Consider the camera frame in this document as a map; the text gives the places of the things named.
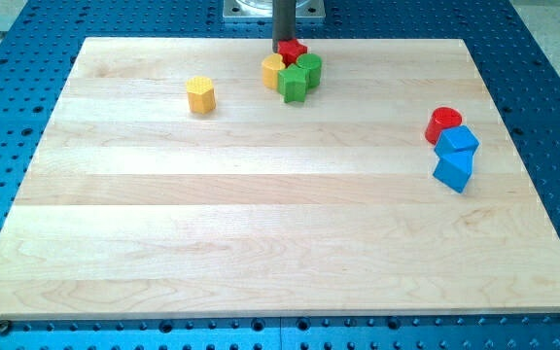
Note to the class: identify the green cylinder block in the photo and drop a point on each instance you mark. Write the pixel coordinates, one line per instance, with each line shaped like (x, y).
(312, 63)

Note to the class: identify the light wooden board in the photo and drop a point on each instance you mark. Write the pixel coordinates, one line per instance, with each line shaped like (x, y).
(134, 207)

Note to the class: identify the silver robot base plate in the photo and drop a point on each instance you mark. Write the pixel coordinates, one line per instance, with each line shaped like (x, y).
(262, 9)

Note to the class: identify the lower blue cube block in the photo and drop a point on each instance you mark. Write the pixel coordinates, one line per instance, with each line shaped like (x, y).
(455, 170)

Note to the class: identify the blue perforated metal table plate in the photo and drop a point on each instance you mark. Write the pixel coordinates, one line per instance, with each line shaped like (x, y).
(40, 47)

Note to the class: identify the upper blue cube block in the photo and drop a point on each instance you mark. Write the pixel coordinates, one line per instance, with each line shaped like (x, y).
(456, 139)

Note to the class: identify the green star block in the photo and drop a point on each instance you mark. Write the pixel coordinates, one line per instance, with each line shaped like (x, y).
(293, 83)

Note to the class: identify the yellow hexagon block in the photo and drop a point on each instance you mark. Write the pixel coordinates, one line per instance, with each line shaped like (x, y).
(201, 94)

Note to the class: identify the blue cube block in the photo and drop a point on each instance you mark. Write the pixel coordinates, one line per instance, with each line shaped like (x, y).
(456, 139)
(455, 170)

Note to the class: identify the red star block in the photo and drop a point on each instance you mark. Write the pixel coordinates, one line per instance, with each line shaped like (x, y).
(291, 50)

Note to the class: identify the dark cylindrical robot arm tool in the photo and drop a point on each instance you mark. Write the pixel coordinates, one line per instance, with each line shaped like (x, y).
(283, 22)

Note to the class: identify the yellow heart block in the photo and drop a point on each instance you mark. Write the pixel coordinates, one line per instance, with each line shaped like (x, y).
(271, 66)

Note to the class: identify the red cylinder block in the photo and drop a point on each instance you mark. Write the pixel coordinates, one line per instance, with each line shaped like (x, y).
(441, 119)

